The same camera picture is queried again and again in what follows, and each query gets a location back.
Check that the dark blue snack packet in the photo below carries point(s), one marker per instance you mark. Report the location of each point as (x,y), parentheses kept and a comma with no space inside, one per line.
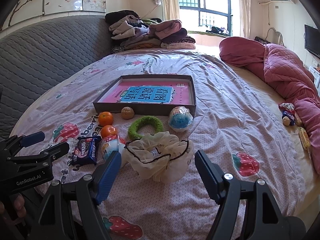
(86,151)

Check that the blue surprise egg toy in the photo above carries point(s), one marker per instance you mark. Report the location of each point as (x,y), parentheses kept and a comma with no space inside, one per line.
(180,119)

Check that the pile of folded clothes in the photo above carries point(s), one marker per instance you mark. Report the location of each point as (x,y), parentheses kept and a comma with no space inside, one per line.
(130,32)

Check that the brown walnut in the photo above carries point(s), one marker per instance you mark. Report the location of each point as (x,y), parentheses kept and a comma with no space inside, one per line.
(127,113)

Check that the pink strawberry bed sheet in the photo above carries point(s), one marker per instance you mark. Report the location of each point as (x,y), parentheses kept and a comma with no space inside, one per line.
(231,124)

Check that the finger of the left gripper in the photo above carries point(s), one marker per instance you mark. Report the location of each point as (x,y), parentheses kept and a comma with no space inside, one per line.
(57,151)
(32,139)

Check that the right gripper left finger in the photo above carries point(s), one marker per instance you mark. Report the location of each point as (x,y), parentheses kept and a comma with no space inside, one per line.
(70,210)

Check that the orange mandarin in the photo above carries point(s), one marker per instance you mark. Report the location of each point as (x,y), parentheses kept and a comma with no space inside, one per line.
(105,118)
(108,130)

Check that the red-top surprise egg toy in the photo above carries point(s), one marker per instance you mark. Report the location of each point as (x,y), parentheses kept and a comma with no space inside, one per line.
(112,143)

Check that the small plush doll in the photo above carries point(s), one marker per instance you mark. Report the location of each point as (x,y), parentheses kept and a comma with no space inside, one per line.
(289,115)

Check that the floral wall panels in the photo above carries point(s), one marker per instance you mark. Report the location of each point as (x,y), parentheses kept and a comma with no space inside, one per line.
(23,10)

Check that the person's left hand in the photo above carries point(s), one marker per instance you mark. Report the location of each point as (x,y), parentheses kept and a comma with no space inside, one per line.
(17,202)

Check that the cream sheer hair scrunchie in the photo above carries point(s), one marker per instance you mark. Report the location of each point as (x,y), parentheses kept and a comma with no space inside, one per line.
(162,157)

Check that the shallow grey cardboard tray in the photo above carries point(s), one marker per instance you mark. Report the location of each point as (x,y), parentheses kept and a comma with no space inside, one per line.
(147,108)

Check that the grey quilted headboard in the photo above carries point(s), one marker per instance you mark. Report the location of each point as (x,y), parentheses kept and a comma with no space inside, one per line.
(37,57)

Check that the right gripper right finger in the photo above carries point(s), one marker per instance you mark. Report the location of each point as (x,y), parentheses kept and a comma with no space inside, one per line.
(262,219)

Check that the window with dark frame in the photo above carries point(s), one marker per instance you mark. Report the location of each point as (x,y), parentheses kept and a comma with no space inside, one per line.
(208,16)

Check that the yellow snack packet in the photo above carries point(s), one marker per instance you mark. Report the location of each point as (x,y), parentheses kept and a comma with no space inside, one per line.
(304,139)

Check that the black flat television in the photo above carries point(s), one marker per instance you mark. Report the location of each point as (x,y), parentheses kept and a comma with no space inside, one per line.
(312,40)

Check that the pink quilted duvet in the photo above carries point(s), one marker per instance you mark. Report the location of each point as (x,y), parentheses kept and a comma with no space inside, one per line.
(282,70)

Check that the beige curtain right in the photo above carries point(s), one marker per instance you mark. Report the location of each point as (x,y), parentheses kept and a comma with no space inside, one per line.
(245,17)

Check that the pink and blue book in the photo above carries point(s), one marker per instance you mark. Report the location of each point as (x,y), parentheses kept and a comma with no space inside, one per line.
(149,91)

